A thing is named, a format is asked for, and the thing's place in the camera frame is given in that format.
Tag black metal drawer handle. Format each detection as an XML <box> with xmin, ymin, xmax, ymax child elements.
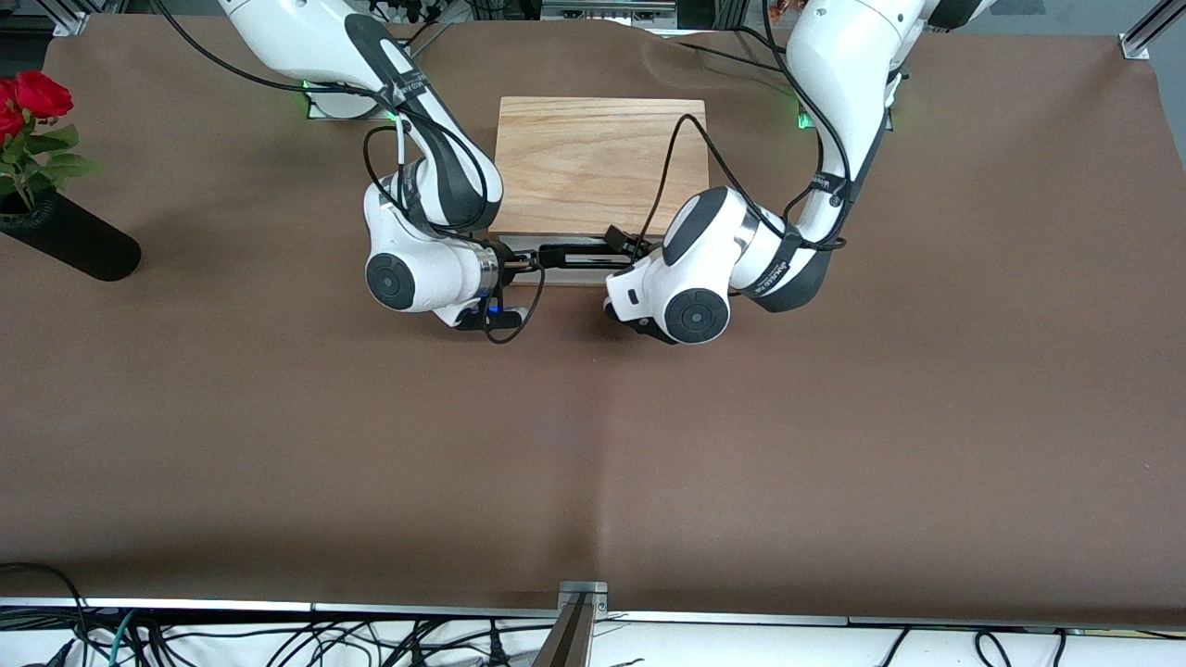
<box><xmin>537</xmin><ymin>242</ymin><xmax>642</xmax><ymax>271</ymax></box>

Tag wooden drawer with white front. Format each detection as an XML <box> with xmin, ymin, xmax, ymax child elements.
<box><xmin>505</xmin><ymin>236</ymin><xmax>640</xmax><ymax>287</ymax></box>

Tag light wooden drawer cabinet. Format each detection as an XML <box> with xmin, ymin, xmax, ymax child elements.
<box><xmin>488</xmin><ymin>96</ymin><xmax>711</xmax><ymax>240</ymax></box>

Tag brown table cover sheet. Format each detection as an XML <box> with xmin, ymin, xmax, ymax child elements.
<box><xmin>0</xmin><ymin>14</ymin><xmax>1186</xmax><ymax>631</ymax></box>

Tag grey power strip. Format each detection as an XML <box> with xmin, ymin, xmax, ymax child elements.
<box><xmin>541</xmin><ymin>0</ymin><xmax>679</xmax><ymax>29</ymax></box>

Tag black cylindrical vase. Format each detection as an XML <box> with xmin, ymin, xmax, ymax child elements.
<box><xmin>0</xmin><ymin>190</ymin><xmax>143</xmax><ymax>283</ymax></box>

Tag green rose stem leaves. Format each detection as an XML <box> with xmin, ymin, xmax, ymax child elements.
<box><xmin>0</xmin><ymin>123</ymin><xmax>101</xmax><ymax>214</ymax></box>

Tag red rose bloom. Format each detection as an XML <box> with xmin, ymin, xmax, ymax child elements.
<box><xmin>0</xmin><ymin>79</ymin><xmax>26</xmax><ymax>140</ymax></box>
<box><xmin>11</xmin><ymin>70</ymin><xmax>74</xmax><ymax>120</ymax></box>

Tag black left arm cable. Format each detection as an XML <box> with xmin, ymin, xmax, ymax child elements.
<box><xmin>630</xmin><ymin>0</ymin><xmax>858</xmax><ymax>265</ymax></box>

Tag thin black table cable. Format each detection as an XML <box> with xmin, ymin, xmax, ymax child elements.
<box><xmin>665</xmin><ymin>37</ymin><xmax>800</xmax><ymax>75</ymax></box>

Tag aluminium frame post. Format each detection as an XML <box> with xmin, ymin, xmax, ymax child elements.
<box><xmin>534</xmin><ymin>581</ymin><xmax>610</xmax><ymax>667</ymax></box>

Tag aluminium table edge rail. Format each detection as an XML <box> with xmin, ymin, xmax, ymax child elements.
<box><xmin>0</xmin><ymin>597</ymin><xmax>561</xmax><ymax>619</ymax></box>

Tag aluminium frame corner profile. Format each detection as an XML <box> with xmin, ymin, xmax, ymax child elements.
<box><xmin>1117</xmin><ymin>0</ymin><xmax>1186</xmax><ymax>62</ymax></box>
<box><xmin>51</xmin><ymin>0</ymin><xmax>95</xmax><ymax>38</ymax></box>

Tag teal cable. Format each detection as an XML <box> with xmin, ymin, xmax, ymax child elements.
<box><xmin>107</xmin><ymin>610</ymin><xmax>142</xmax><ymax>667</ymax></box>

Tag black looped floor cable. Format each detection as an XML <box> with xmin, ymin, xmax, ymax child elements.
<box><xmin>0</xmin><ymin>561</ymin><xmax>92</xmax><ymax>640</ymax></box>

